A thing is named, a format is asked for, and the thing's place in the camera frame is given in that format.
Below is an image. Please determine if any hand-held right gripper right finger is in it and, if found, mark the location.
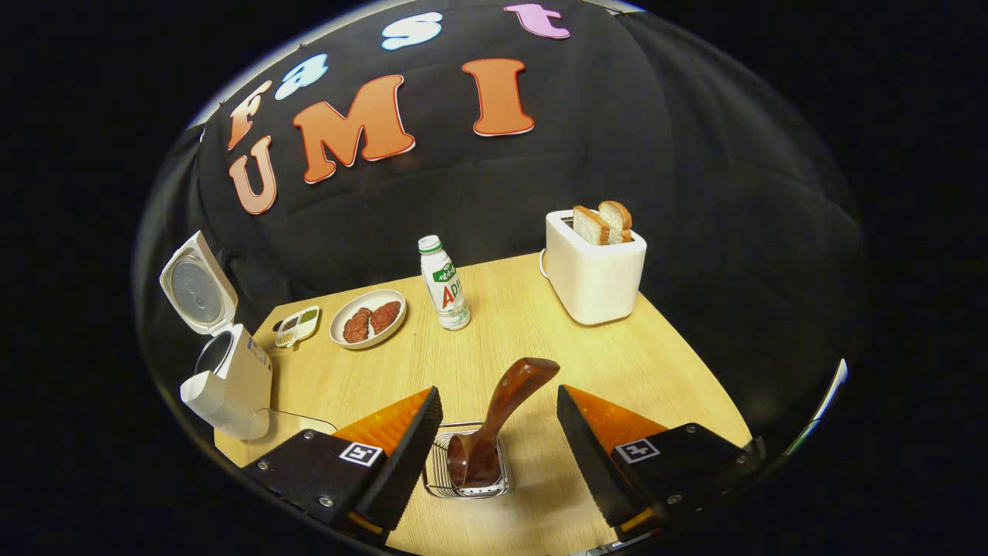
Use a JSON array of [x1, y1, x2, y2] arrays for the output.
[[556, 384, 765, 543]]

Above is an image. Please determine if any white drink bottle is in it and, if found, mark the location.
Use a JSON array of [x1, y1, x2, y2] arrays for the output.
[[418, 235, 472, 332]]

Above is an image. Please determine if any toasted bread slice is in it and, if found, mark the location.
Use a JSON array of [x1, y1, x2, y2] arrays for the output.
[[598, 200, 634, 245], [572, 205, 612, 246]]

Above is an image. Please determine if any white rice cooker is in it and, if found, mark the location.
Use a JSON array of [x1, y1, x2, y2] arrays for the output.
[[158, 230, 274, 442]]

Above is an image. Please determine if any metal wire chopstick holder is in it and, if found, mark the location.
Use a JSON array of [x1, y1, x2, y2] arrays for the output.
[[422, 421, 514, 500]]

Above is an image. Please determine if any brown wooden spoon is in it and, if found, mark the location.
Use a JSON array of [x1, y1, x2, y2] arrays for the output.
[[446, 357, 561, 490]]

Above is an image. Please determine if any round white plate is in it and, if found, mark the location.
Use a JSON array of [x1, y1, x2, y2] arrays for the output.
[[329, 289, 408, 351]]

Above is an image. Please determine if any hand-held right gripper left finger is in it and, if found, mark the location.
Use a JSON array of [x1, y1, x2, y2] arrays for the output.
[[241, 386, 444, 546]]

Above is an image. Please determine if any black backdrop cloth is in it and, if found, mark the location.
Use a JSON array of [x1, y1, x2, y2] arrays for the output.
[[133, 0, 867, 464]]

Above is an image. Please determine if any red meat patty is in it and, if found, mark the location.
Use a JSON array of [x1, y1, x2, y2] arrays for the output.
[[369, 300, 403, 335], [343, 307, 374, 344]]

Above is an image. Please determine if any white toaster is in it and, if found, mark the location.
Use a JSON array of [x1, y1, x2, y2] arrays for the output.
[[544, 208, 648, 327]]

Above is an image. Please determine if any white divided condiment dish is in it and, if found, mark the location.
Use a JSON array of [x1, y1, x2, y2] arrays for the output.
[[274, 306, 322, 349]]

